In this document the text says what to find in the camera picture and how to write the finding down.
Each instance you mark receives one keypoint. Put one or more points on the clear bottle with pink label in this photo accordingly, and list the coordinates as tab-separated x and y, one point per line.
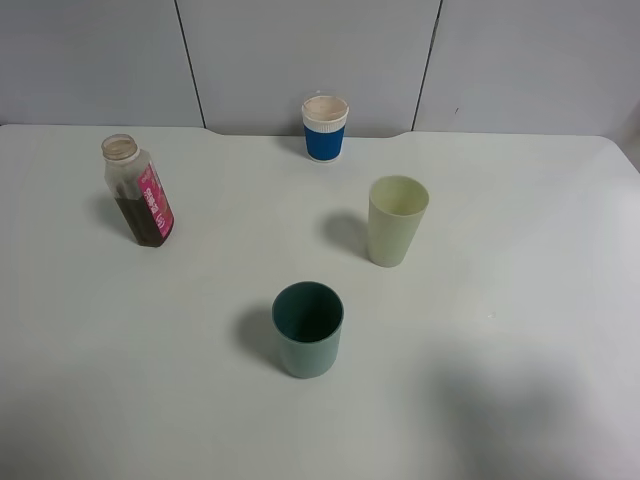
135	185

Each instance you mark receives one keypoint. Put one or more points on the dark green short cup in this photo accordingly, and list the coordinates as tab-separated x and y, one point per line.
308	317

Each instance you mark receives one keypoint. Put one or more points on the pale green tall cup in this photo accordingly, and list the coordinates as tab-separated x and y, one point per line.
396	207

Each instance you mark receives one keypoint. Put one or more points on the blue and white paper cup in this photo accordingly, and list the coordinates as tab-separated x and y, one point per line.
324	121

